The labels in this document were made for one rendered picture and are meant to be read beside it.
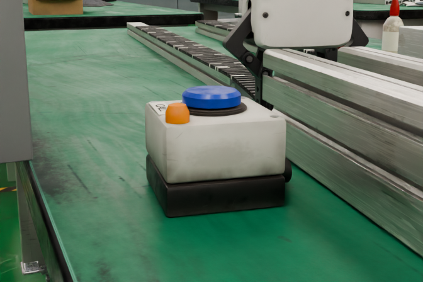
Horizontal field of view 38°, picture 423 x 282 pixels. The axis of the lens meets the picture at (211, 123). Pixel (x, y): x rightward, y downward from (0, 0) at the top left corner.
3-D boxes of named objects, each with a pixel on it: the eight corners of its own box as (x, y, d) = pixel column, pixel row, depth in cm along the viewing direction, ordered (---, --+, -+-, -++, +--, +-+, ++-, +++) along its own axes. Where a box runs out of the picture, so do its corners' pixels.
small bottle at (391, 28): (396, 57, 116) (401, -6, 114) (405, 60, 113) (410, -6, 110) (377, 57, 116) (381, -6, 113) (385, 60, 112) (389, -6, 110)
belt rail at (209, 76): (127, 33, 166) (126, 22, 165) (141, 33, 167) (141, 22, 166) (230, 99, 76) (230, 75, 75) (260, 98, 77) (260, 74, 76)
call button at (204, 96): (176, 112, 43) (176, 85, 43) (231, 109, 44) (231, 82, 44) (189, 126, 40) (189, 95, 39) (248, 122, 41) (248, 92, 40)
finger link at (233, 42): (282, -17, 59) (301, 37, 60) (211, 16, 58) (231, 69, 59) (287, -17, 58) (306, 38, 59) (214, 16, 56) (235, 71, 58)
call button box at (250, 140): (145, 179, 46) (143, 96, 44) (267, 169, 48) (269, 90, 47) (166, 219, 38) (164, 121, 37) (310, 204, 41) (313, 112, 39)
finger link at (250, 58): (266, 48, 61) (264, 114, 62) (235, 50, 60) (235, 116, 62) (277, 52, 58) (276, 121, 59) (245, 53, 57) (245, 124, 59)
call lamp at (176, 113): (163, 119, 39) (162, 101, 38) (186, 118, 39) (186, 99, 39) (167, 124, 37) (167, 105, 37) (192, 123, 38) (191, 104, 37)
